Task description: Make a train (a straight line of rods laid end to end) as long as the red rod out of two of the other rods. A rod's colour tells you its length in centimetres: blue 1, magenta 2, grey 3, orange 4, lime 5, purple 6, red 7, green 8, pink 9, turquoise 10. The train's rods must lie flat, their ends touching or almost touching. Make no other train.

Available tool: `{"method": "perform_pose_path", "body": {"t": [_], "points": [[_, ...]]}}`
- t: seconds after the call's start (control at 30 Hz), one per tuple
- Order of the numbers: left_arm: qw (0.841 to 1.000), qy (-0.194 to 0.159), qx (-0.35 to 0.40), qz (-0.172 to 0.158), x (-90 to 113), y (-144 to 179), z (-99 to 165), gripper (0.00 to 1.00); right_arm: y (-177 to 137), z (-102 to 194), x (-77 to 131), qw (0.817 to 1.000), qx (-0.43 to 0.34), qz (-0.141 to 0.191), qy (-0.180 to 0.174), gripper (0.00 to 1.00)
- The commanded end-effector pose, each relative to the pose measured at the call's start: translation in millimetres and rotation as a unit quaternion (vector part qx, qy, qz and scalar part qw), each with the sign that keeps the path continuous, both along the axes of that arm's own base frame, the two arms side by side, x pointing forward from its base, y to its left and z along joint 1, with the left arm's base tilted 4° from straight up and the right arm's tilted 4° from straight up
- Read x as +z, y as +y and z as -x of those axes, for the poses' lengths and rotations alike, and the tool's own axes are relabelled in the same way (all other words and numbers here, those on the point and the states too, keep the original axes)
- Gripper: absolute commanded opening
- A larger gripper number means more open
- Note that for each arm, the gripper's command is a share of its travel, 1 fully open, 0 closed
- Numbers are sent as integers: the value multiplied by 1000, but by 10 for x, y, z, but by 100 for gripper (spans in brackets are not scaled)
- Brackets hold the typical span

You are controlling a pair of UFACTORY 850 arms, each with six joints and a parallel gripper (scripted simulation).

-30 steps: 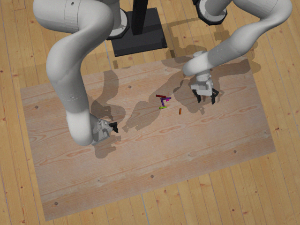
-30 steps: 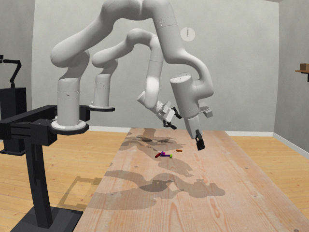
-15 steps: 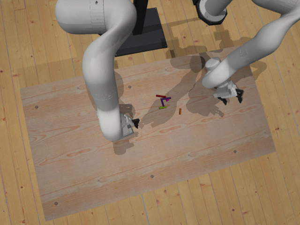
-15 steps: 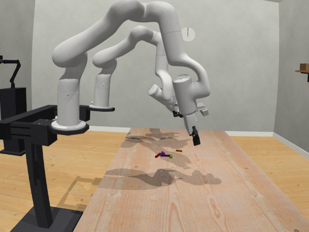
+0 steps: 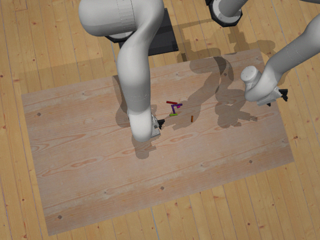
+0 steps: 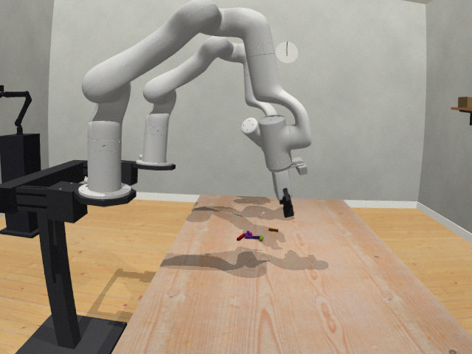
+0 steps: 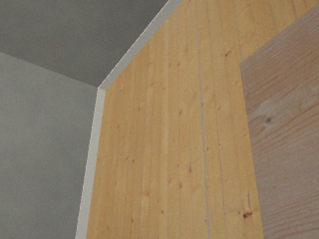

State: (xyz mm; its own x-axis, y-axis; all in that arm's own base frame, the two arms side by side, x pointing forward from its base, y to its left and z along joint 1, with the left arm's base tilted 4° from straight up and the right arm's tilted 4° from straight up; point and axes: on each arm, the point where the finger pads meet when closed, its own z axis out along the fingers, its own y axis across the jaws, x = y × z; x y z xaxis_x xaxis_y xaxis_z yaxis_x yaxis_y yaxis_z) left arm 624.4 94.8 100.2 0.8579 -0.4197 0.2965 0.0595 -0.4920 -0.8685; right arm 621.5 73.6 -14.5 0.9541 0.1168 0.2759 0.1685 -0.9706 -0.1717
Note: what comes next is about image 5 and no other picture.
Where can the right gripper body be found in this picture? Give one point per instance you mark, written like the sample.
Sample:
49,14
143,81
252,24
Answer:
155,122

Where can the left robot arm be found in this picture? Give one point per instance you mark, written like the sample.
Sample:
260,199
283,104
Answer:
258,86

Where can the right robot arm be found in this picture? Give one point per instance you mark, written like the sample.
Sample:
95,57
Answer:
118,19

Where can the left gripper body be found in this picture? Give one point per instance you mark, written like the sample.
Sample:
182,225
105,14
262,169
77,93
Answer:
276,92

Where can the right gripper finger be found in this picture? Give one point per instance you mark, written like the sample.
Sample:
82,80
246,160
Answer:
161,122

